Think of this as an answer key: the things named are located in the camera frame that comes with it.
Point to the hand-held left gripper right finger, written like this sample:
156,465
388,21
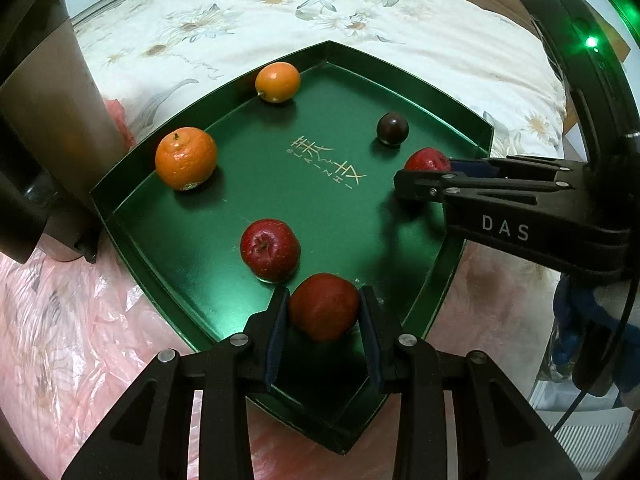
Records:
372,335

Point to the red apple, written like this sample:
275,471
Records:
270,249
325,312
425,160

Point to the orange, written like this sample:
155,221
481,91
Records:
277,82
186,158

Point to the green metal tray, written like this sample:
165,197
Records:
325,210

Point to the person's right hand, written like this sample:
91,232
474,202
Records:
567,310

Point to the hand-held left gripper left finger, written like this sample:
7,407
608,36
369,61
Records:
277,330

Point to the dark plum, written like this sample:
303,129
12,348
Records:
392,129

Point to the pink plastic sheet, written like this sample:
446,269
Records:
75,335

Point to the copper and black kettle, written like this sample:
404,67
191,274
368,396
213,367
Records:
50,110

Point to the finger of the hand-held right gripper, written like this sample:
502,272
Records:
425,187
470,166

